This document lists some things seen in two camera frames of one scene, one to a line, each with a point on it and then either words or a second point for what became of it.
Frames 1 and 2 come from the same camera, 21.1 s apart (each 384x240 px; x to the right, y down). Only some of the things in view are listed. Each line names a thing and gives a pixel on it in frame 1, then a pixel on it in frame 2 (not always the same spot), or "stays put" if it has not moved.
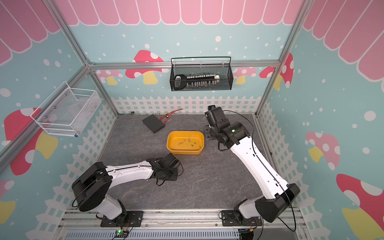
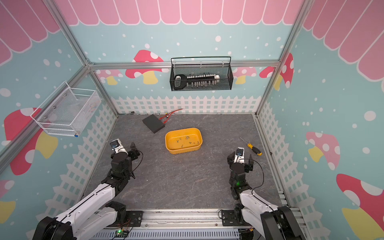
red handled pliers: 168,116 stays put
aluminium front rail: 280,224 stays put
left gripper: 174,175 -> 134,152
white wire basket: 71,112 stays put
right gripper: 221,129 -> 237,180
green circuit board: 121,233 stays put
